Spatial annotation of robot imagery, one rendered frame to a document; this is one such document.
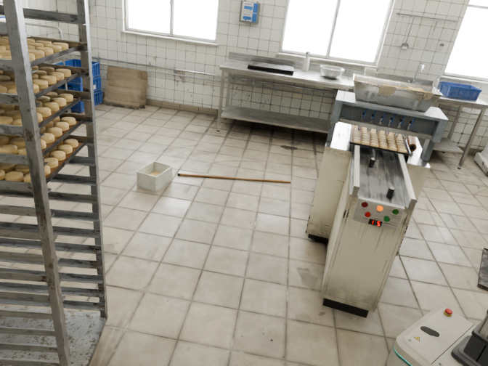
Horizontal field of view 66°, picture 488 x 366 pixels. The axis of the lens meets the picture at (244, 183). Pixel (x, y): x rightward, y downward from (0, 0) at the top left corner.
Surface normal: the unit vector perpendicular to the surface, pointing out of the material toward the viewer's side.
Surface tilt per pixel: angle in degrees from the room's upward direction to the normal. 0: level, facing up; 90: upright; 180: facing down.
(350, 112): 90
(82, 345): 0
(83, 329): 0
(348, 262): 90
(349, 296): 90
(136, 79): 70
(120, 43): 90
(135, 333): 0
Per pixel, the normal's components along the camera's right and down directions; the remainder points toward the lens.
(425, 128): -0.27, 0.40
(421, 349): 0.11, -0.88
